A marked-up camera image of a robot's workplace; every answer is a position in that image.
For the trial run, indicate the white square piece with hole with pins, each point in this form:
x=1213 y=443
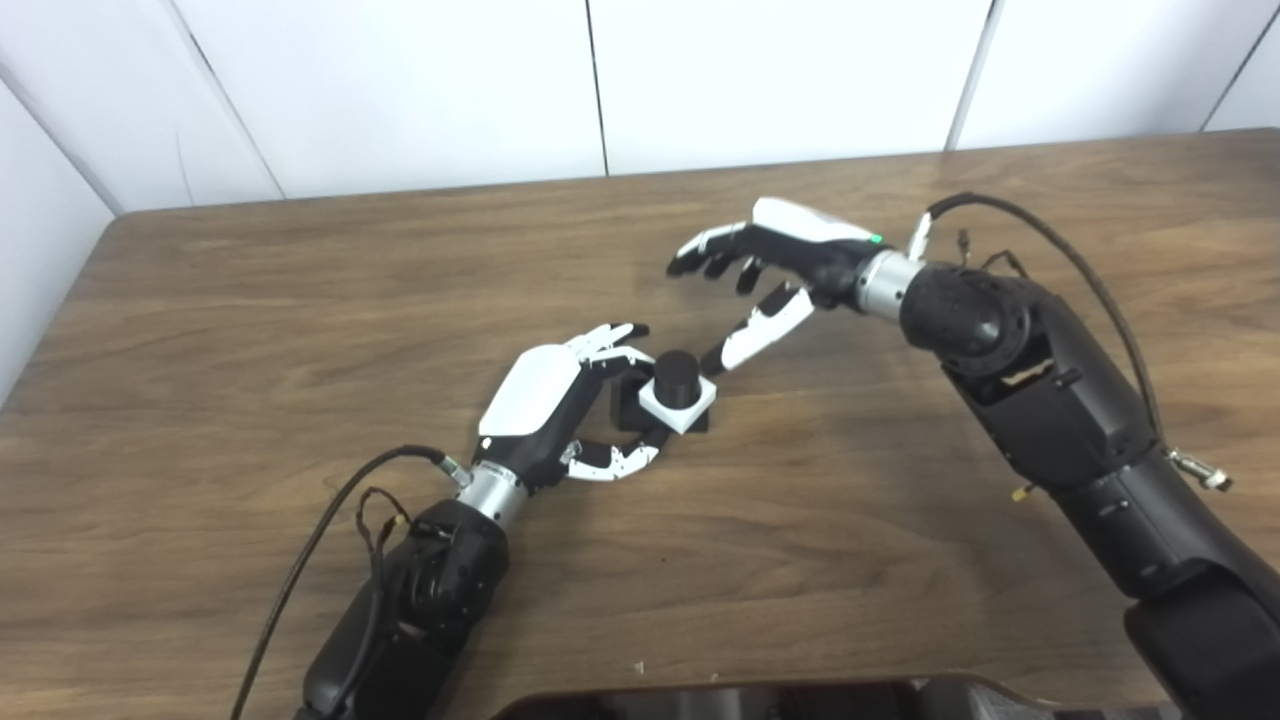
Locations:
x=690 y=418

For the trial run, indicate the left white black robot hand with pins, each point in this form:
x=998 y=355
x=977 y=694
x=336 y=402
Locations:
x=530 y=400

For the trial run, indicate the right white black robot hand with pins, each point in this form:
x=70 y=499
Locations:
x=810 y=245

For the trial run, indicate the black peg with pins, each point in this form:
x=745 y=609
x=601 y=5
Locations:
x=678 y=378

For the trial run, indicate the black robot torso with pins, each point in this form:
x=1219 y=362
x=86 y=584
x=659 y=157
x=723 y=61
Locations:
x=800 y=702

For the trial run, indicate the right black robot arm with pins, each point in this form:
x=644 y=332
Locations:
x=1070 y=410

